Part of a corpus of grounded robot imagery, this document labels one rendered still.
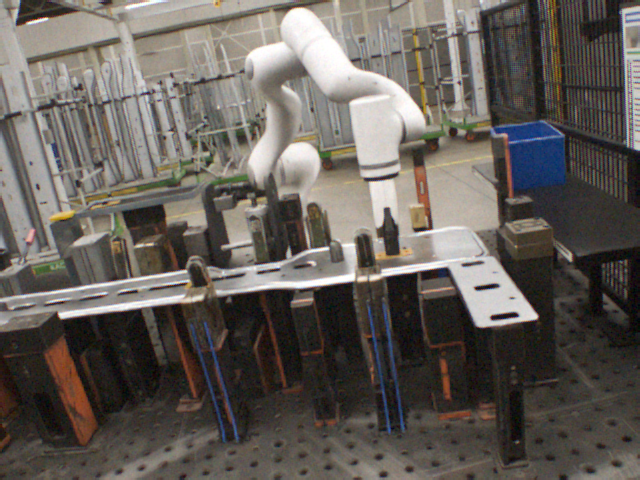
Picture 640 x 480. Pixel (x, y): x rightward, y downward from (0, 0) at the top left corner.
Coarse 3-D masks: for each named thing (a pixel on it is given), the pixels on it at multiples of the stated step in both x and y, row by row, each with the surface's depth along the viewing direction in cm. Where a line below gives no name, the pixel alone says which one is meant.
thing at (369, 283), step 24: (360, 288) 100; (384, 288) 100; (360, 312) 101; (384, 312) 100; (384, 336) 103; (384, 360) 105; (384, 384) 107; (384, 408) 108; (408, 408) 116; (384, 432) 109
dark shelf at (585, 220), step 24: (480, 168) 173; (528, 192) 138; (552, 192) 134; (576, 192) 130; (600, 192) 127; (552, 216) 117; (576, 216) 114; (600, 216) 111; (624, 216) 109; (576, 240) 101; (600, 240) 99; (624, 240) 97; (576, 264) 96
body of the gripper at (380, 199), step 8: (392, 176) 110; (376, 184) 109; (384, 184) 109; (392, 184) 109; (376, 192) 109; (384, 192) 109; (392, 192) 109; (376, 200) 109; (384, 200) 109; (392, 200) 109; (376, 208) 110; (392, 208) 110; (376, 216) 110; (384, 216) 111; (392, 216) 110; (376, 224) 111
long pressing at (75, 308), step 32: (320, 256) 129; (352, 256) 125; (416, 256) 117; (448, 256) 114; (480, 256) 112; (64, 288) 140; (96, 288) 137; (128, 288) 132; (224, 288) 120; (256, 288) 118; (288, 288) 115; (0, 320) 126
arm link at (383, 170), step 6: (390, 162) 108; (396, 162) 109; (360, 168) 111; (366, 168) 109; (372, 168) 108; (378, 168) 108; (384, 168) 108; (390, 168) 108; (396, 168) 109; (360, 174) 112; (366, 174) 110; (372, 174) 109; (378, 174) 108; (384, 174) 108; (390, 174) 110
